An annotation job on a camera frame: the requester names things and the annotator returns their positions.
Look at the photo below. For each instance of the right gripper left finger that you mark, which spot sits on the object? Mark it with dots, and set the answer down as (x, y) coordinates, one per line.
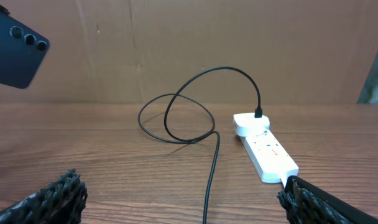
(61, 202)

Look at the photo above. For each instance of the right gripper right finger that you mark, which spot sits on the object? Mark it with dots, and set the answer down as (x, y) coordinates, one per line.
(305, 203)

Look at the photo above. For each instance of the blue Samsung Galaxy smartphone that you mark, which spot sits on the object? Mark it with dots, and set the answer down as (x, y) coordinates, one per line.
(21, 51)

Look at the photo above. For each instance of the white power strip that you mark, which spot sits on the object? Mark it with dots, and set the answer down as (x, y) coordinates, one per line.
(272, 162)

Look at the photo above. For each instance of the white wall charger adapter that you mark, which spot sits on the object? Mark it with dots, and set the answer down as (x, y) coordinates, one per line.
(245, 124)

